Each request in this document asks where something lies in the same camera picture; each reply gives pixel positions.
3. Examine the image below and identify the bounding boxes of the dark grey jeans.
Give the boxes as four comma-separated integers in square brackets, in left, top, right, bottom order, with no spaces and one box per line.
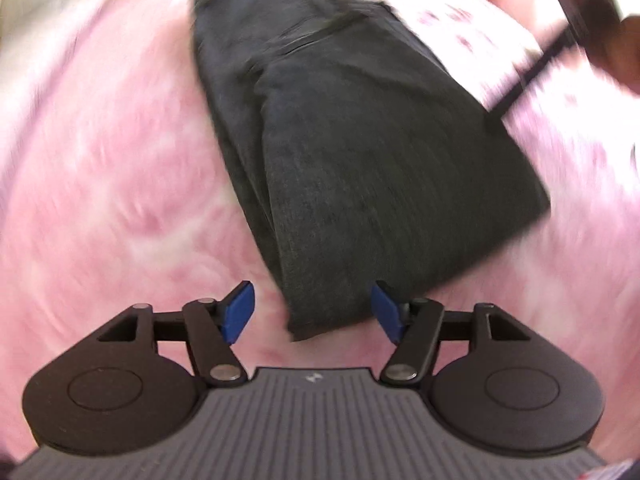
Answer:
[193,0,550,340]

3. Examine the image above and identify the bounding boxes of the person right hand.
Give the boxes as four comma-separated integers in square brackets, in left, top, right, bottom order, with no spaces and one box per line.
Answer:
[586,15,640,96]

